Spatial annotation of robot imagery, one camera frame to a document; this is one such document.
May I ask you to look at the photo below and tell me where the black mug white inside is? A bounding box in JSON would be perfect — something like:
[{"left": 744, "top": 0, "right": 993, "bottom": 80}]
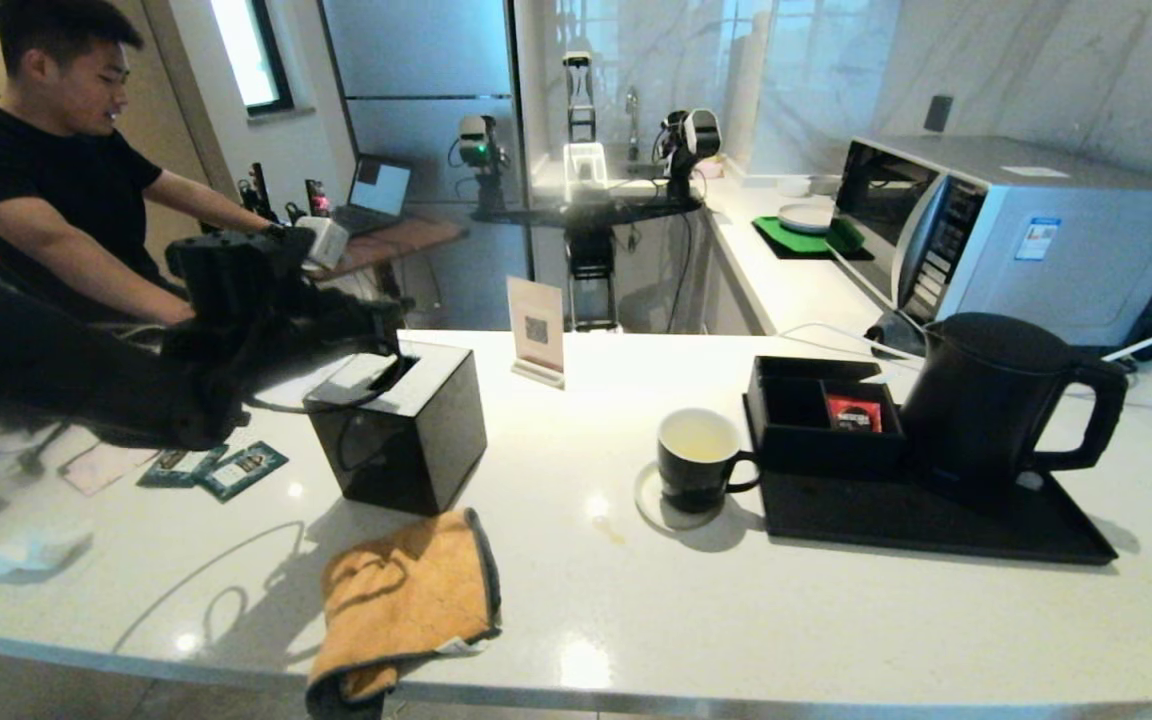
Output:
[{"left": 657, "top": 407, "right": 763, "bottom": 515}]

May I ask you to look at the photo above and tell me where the white plate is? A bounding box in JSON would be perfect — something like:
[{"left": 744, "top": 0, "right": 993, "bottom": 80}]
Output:
[{"left": 779, "top": 202, "right": 837, "bottom": 235}]

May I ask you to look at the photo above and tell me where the grey refrigerator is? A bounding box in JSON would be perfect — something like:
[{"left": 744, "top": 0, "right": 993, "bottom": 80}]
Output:
[{"left": 319, "top": 0, "right": 537, "bottom": 331}]

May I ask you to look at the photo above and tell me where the black background robot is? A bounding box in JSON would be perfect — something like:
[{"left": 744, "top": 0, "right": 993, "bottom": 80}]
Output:
[{"left": 451, "top": 50, "right": 727, "bottom": 333}]

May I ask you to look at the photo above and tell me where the acrylic table sign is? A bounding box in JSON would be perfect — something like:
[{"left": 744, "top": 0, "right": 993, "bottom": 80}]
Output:
[{"left": 507, "top": 276, "right": 568, "bottom": 390}]

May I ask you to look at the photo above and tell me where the black glossy tissue box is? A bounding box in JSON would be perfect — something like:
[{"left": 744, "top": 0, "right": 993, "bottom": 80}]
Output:
[{"left": 302, "top": 336, "right": 489, "bottom": 517}]

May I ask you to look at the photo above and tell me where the beige torn sachet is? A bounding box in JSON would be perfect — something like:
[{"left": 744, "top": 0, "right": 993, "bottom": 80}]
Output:
[{"left": 58, "top": 440, "right": 162, "bottom": 497}]

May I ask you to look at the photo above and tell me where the black serving tray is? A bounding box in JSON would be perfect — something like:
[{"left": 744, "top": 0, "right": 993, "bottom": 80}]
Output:
[{"left": 744, "top": 355, "right": 1122, "bottom": 567}]

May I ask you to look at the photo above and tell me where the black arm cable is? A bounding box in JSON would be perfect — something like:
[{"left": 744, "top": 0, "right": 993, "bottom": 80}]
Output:
[{"left": 0, "top": 225, "right": 405, "bottom": 415}]

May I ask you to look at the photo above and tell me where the dark framed window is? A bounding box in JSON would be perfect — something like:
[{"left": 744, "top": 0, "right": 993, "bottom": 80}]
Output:
[{"left": 211, "top": 0, "right": 295, "bottom": 114}]

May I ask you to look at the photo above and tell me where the green tea sachet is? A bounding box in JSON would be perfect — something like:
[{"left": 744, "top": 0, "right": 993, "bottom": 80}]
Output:
[
  {"left": 198, "top": 440, "right": 290, "bottom": 503},
  {"left": 137, "top": 447, "right": 227, "bottom": 490}
]

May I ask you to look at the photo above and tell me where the black cable with plug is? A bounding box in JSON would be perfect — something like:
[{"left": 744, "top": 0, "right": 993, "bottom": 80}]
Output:
[{"left": 14, "top": 425, "right": 72, "bottom": 479}]

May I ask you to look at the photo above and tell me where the beige wooden door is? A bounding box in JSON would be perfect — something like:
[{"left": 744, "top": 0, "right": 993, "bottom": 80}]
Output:
[{"left": 0, "top": 0, "right": 252, "bottom": 261}]

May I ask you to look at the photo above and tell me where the black sachet organiser box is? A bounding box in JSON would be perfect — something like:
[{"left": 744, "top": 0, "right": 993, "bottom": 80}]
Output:
[{"left": 748, "top": 355, "right": 909, "bottom": 476}]

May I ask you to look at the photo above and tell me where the white round coaster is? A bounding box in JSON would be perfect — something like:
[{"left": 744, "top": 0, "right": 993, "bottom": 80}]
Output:
[{"left": 634, "top": 462, "right": 737, "bottom": 532}]

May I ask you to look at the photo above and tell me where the silver microwave oven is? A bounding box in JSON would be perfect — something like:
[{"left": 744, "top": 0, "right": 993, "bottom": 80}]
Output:
[{"left": 829, "top": 133, "right": 1152, "bottom": 346}]

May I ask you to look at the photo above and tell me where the orange microfiber cloth grey trim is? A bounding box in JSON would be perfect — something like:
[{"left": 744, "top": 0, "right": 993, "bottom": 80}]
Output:
[{"left": 305, "top": 508, "right": 504, "bottom": 720}]

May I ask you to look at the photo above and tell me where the open laptop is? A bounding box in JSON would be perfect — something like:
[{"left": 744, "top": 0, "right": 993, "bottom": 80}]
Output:
[{"left": 336, "top": 153, "right": 415, "bottom": 239}]

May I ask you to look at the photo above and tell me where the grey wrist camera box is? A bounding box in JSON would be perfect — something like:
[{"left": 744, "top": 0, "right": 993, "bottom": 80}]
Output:
[{"left": 294, "top": 215, "right": 350, "bottom": 271}]

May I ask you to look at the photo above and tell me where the person in black shirt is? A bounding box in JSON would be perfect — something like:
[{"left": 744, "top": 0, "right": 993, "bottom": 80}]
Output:
[{"left": 0, "top": 0, "right": 287, "bottom": 326}]

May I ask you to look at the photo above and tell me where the black electric kettle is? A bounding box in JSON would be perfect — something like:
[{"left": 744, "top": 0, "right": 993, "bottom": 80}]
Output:
[{"left": 901, "top": 313, "right": 1132, "bottom": 501}]

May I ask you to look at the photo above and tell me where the white kitchen base cabinet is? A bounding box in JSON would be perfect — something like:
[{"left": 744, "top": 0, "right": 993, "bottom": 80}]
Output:
[{"left": 701, "top": 215, "right": 772, "bottom": 336}]

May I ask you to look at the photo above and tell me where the brown wooden desk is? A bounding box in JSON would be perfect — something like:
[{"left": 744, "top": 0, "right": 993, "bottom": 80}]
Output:
[{"left": 321, "top": 213, "right": 467, "bottom": 326}]

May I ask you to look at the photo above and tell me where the crumpled white tissue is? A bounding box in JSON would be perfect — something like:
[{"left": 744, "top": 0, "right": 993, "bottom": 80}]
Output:
[{"left": 0, "top": 525, "right": 95, "bottom": 586}]

